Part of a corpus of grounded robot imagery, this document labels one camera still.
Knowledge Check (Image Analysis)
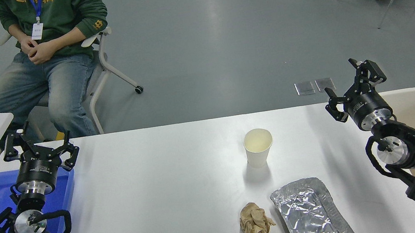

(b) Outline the white paper cup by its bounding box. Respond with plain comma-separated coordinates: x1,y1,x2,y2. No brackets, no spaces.
241,126,277,170

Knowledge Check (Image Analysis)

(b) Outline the white wheeled office chair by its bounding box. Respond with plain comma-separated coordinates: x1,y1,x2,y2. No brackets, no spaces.
0,13,150,149

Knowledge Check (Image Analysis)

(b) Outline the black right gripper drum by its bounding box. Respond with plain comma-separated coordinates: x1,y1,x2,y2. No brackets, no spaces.
344,87,395,128

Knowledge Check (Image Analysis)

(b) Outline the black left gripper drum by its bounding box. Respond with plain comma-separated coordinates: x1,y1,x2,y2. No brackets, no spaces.
11,153,63,191

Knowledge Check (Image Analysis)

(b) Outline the white badge blue lanyard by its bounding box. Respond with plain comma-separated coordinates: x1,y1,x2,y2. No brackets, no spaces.
26,0,50,41

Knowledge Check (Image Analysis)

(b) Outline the silver foil tray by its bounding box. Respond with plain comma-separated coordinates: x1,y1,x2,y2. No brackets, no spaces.
268,171,359,233

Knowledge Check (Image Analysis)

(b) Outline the tan paper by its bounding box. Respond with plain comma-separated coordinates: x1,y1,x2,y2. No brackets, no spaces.
236,199,278,233

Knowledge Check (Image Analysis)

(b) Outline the silver floor plate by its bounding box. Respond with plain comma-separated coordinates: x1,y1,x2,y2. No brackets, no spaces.
315,77,336,93
294,80,316,97

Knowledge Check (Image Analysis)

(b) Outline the person's right hand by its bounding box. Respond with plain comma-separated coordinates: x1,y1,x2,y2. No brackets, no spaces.
18,33,41,59

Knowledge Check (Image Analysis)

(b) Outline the person's left hand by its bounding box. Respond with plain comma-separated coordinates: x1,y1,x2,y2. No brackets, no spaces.
27,40,59,66

